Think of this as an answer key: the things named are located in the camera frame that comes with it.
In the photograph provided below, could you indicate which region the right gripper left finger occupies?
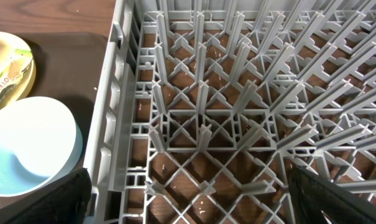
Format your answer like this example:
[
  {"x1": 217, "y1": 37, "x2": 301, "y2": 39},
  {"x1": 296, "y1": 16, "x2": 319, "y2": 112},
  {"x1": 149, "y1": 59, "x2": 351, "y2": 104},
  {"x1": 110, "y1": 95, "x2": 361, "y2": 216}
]
[{"x1": 4, "y1": 168, "x2": 92, "y2": 224}]

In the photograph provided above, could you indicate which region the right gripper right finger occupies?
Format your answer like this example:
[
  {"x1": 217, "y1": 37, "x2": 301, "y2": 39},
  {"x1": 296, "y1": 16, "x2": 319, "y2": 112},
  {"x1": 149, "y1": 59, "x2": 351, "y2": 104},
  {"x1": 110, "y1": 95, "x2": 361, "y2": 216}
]
[{"x1": 288, "y1": 167, "x2": 376, "y2": 223}]

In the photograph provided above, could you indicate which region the light blue bowl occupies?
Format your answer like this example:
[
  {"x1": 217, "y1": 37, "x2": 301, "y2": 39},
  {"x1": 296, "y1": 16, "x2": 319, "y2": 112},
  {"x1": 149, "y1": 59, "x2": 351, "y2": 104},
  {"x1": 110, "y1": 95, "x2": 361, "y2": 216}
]
[{"x1": 0, "y1": 96, "x2": 83, "y2": 197}]

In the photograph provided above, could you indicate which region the green snack wrapper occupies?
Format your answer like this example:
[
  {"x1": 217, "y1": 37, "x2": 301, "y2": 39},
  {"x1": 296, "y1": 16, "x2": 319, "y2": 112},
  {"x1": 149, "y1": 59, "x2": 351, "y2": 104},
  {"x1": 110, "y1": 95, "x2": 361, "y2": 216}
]
[{"x1": 0, "y1": 47, "x2": 35, "y2": 110}]

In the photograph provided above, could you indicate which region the grey dishwasher rack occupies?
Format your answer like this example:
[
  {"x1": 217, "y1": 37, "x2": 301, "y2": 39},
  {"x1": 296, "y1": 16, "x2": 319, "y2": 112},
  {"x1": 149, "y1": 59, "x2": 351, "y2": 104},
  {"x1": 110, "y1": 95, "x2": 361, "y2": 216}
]
[{"x1": 83, "y1": 0, "x2": 376, "y2": 223}]

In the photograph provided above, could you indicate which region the brown serving tray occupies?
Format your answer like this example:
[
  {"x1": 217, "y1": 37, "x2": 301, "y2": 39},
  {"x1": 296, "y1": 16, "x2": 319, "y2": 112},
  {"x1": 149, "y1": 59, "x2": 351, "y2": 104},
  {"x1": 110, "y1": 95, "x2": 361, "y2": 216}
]
[{"x1": 0, "y1": 34, "x2": 106, "y2": 208}]

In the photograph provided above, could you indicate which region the yellow plate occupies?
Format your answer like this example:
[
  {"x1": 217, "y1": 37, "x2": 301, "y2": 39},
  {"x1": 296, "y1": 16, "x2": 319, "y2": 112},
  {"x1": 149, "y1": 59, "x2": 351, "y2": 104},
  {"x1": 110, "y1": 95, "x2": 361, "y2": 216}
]
[{"x1": 0, "y1": 32, "x2": 36, "y2": 105}]

